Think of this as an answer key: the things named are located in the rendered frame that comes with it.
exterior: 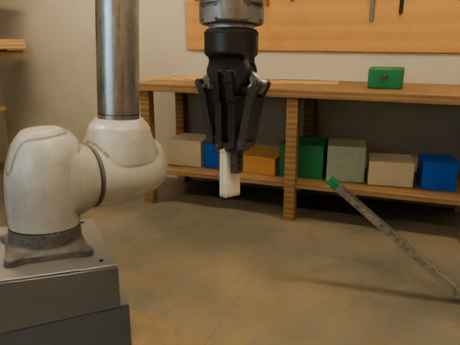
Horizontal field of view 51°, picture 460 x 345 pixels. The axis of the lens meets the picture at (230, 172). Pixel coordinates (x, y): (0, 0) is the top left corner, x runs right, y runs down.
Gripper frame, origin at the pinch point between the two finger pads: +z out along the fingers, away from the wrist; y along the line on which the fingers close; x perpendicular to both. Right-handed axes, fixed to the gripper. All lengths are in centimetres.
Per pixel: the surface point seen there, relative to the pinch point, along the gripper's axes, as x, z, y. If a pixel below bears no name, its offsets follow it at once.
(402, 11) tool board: 261, -57, -101
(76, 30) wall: 160, -52, -337
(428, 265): 160, 68, -31
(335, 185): 139, 34, -68
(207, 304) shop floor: 88, 86, -100
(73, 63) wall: 160, -25, -344
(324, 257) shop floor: 166, 81, -90
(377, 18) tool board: 257, -53, -116
